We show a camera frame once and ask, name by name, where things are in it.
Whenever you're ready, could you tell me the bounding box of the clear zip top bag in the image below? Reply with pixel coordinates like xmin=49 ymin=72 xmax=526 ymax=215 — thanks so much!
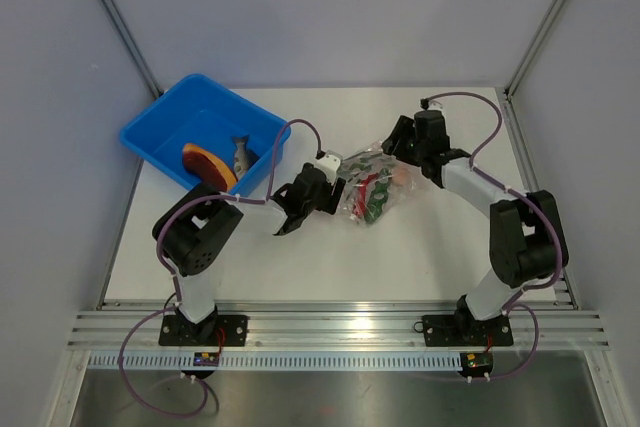
xmin=337 ymin=140 xmax=426 ymax=227

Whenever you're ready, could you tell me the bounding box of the grey fake fish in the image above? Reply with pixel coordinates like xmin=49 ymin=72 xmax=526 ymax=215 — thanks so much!
xmin=231 ymin=135 xmax=259 ymax=180

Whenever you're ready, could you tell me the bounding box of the orange red fake papaya slice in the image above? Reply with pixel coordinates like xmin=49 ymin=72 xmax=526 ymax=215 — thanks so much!
xmin=182 ymin=143 xmax=238 ymax=192

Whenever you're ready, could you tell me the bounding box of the red fake pepper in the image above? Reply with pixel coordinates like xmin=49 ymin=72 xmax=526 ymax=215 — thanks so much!
xmin=352 ymin=174 xmax=377 ymax=218

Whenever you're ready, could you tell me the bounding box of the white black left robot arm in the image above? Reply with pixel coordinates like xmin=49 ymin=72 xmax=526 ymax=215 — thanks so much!
xmin=152 ymin=152 xmax=345 ymax=345

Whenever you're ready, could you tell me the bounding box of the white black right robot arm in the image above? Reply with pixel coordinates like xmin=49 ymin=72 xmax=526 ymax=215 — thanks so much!
xmin=382 ymin=110 xmax=568 ymax=343

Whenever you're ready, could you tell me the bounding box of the peach fake radish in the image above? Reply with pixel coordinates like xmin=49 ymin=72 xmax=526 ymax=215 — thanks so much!
xmin=392 ymin=170 xmax=411 ymax=186

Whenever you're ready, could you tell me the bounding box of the green fake cucumber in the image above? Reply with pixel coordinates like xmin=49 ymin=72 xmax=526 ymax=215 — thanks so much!
xmin=362 ymin=176 xmax=391 ymax=225

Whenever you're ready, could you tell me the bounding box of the blue plastic bin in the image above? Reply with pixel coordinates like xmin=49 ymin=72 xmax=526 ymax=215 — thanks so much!
xmin=120 ymin=74 xmax=291 ymax=197

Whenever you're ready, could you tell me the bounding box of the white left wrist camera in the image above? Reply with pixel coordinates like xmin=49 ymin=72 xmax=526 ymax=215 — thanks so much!
xmin=314 ymin=151 xmax=342 ymax=184

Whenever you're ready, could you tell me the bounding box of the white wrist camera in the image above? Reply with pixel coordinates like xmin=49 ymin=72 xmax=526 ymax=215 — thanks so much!
xmin=314 ymin=151 xmax=342 ymax=184
xmin=420 ymin=98 xmax=444 ymax=112

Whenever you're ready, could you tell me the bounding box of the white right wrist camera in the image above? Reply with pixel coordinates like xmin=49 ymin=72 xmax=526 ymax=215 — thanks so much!
xmin=420 ymin=98 xmax=444 ymax=112

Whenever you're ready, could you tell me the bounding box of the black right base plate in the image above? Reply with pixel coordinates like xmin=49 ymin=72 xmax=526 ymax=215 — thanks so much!
xmin=421 ymin=314 xmax=514 ymax=347

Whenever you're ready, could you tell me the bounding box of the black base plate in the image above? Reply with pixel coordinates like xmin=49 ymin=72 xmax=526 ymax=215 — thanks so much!
xmin=158 ymin=313 xmax=249 ymax=347
xmin=421 ymin=314 xmax=514 ymax=347

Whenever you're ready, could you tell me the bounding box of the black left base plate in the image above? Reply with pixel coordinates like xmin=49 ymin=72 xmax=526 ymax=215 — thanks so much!
xmin=158 ymin=313 xmax=249 ymax=347

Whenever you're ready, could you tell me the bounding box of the aluminium frame post left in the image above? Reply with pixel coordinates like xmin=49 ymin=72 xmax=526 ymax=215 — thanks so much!
xmin=98 ymin=0 xmax=164 ymax=99

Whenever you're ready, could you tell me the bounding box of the aluminium frame post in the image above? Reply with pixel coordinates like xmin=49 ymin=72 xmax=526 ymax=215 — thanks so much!
xmin=98 ymin=0 xmax=164 ymax=99
xmin=504 ymin=0 xmax=570 ymax=103

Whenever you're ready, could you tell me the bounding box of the aluminium mounting rail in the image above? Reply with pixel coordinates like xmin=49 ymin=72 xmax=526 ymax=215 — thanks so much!
xmin=67 ymin=301 xmax=610 ymax=351

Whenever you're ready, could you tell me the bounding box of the aluminium frame post right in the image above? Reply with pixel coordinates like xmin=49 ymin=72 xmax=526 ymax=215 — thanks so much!
xmin=504 ymin=0 xmax=570 ymax=103

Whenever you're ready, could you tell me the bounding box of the slotted white cable duct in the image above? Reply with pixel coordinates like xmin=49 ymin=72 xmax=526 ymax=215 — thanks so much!
xmin=88 ymin=351 xmax=462 ymax=372

